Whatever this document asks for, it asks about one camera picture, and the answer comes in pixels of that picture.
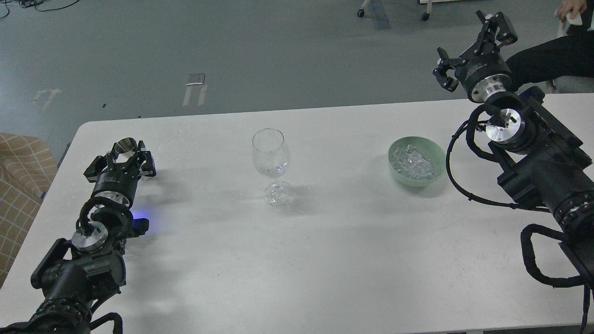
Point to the person's hand holding white object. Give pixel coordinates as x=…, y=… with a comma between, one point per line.
x=571, y=8

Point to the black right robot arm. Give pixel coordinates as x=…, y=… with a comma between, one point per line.
x=542, y=161

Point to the green bowl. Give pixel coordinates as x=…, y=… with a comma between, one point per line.
x=427, y=147

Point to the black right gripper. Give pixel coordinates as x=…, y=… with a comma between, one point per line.
x=483, y=73

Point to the seated person in black trousers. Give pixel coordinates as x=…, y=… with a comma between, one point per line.
x=569, y=55

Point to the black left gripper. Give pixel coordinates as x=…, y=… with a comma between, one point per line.
x=117, y=184

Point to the rolling chair base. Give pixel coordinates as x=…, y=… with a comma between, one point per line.
x=421, y=9

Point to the steel cocktail jigger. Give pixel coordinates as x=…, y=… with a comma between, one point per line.
x=124, y=149

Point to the clear ice cubes pile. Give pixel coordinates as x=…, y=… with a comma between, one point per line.
x=412, y=164

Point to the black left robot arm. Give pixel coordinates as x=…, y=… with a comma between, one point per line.
x=79, y=274

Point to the clear wine glass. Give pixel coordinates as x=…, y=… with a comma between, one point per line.
x=271, y=159

